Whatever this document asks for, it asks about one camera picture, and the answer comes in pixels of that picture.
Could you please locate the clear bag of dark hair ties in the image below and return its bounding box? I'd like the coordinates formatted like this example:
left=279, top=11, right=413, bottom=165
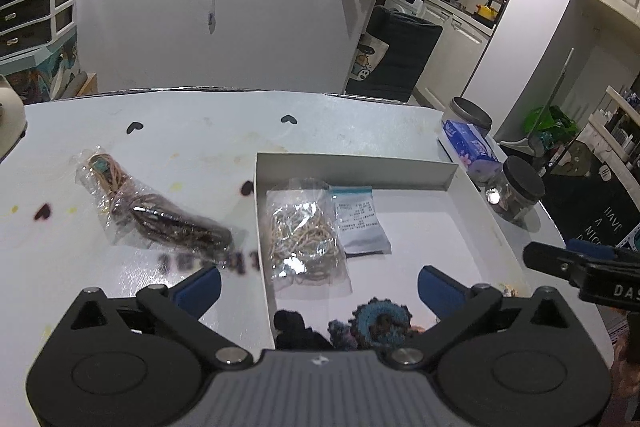
left=75, top=147, right=236, bottom=266

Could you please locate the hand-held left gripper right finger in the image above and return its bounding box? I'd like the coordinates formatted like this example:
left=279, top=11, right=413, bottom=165
left=385, top=264, right=574, bottom=368

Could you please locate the clear jar with black lid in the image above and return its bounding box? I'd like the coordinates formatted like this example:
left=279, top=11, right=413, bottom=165
left=487, top=155, right=546, bottom=223

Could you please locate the blue tissue pack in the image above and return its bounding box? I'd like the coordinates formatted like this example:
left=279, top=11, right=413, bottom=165
left=441, top=119, right=501, bottom=180

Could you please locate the white washing machine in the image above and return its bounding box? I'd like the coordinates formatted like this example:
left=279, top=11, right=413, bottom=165
left=385, top=0, right=426, bottom=18

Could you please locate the black printed mat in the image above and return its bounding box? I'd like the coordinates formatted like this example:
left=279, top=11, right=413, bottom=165
left=542, top=142, right=640, bottom=254

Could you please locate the white framed drawer cabinet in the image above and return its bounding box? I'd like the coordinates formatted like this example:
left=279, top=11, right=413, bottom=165
left=0, top=0, right=79, bottom=58

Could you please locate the small white label packet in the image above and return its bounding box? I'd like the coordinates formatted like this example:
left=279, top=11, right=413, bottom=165
left=328, top=185, right=393, bottom=257

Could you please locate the black chair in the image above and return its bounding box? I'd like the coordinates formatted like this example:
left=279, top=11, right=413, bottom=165
left=360, top=5, right=445, bottom=103

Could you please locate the dark purple scrunchie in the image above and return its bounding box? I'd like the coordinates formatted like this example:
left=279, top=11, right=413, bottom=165
left=327, top=318, right=359, bottom=351

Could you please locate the white shallow cardboard box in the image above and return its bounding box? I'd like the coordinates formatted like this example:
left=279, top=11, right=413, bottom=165
left=253, top=151, right=534, bottom=351

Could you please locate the green plastic bag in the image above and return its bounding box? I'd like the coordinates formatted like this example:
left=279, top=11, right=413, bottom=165
left=522, top=105, right=579, bottom=143

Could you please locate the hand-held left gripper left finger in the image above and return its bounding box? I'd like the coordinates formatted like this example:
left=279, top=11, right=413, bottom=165
left=67, top=264, right=254, bottom=366

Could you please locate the black scrunchie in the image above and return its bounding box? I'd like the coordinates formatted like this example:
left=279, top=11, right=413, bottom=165
left=272, top=308, right=334, bottom=351

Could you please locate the clear bag of beige rubber bands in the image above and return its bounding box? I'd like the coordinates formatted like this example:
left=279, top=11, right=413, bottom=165
left=265, top=177, right=354, bottom=301

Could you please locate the grey round container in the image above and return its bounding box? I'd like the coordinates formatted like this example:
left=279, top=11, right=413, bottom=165
left=446, top=97, right=494, bottom=138

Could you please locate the blue crochet scrunchie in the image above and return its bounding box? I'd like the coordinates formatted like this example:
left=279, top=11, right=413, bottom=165
left=350, top=297, right=414, bottom=351

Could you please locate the white printed tote bag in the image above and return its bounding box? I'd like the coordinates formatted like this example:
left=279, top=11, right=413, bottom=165
left=346, top=32, right=391, bottom=83

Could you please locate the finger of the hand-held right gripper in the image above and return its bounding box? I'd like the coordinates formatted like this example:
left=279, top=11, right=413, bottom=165
left=566, top=239, right=640, bottom=264
left=523, top=241, right=601, bottom=289

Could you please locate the cream rounded appliance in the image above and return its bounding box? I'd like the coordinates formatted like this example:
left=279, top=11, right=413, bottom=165
left=0, top=74, right=29, bottom=160

